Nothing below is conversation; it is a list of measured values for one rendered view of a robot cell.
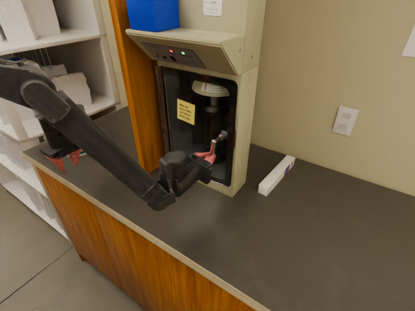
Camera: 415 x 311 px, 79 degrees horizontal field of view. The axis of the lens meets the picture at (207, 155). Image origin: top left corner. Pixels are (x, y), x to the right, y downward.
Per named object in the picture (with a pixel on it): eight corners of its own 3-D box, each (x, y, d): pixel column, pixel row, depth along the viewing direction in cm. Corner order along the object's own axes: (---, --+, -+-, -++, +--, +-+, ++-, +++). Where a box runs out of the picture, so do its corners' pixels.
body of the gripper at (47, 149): (82, 145, 84) (75, 125, 79) (52, 160, 77) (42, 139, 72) (70, 139, 87) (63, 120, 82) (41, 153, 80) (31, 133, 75)
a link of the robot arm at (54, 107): (4, 80, 43) (8, 96, 36) (32, 60, 44) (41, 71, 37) (145, 197, 74) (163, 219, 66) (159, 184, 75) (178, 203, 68)
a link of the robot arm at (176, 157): (143, 194, 72) (157, 211, 66) (135, 161, 66) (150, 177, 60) (179, 177, 78) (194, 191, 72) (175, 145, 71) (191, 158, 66)
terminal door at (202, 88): (168, 160, 107) (158, 64, 85) (230, 187, 93) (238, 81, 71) (167, 161, 107) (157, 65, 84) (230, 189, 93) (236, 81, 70)
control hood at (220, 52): (156, 57, 84) (152, 24, 79) (243, 74, 69) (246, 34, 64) (129, 65, 76) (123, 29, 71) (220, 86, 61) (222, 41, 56)
